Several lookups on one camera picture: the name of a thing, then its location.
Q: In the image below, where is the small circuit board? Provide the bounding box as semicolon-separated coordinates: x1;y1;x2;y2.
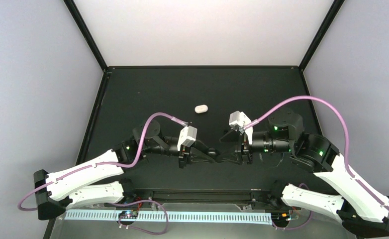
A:
271;213;299;222
118;210;139;221

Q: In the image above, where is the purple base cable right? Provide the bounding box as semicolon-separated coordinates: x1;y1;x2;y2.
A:
272;184;313;231

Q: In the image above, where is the black vertical frame post right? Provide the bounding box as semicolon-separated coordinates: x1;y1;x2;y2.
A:
298;0;345;73

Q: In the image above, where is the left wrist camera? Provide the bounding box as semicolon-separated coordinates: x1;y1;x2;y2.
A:
177;125;197;151

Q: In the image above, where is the black vertical frame post left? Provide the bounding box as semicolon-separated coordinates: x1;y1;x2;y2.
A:
63;0;108;71

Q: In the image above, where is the white earbud charging case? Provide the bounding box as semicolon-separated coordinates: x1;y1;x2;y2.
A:
194;105;208;114

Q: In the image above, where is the small circuit board left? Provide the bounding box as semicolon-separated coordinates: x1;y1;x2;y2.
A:
118;210;139;221

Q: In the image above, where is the small circuit board right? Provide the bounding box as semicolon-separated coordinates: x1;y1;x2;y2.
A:
271;213;299;222

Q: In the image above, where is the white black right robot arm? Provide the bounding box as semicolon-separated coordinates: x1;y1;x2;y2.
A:
216;108;389;238

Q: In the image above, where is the purple camera cable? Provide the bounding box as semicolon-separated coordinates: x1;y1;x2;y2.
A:
244;96;389;232
17;112;190;212

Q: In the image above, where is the white slotted cable duct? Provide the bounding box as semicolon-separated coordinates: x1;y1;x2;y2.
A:
64;209;273;225

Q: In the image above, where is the black front rail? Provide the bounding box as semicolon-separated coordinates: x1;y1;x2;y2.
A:
133;188;272;204

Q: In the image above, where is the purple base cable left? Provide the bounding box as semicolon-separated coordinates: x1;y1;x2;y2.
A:
112;199;170;236

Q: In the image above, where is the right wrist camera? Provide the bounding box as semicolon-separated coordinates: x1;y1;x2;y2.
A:
229;111;253;145

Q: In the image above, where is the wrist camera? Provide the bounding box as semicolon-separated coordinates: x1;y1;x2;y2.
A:
229;111;253;145
177;125;197;151

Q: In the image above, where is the black vertical frame post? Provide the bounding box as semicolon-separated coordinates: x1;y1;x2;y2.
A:
298;0;345;73
63;0;108;71

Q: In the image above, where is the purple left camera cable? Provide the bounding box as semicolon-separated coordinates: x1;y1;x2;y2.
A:
17;112;190;212

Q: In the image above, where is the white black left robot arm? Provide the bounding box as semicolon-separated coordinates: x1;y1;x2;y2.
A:
33;120;219;221

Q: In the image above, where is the small black oval object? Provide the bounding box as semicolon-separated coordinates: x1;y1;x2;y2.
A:
207;148;222;163

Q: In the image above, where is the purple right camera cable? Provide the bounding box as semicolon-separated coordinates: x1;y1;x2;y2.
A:
244;96;389;232

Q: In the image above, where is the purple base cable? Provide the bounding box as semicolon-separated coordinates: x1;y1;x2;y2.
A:
112;199;170;236
272;184;313;231

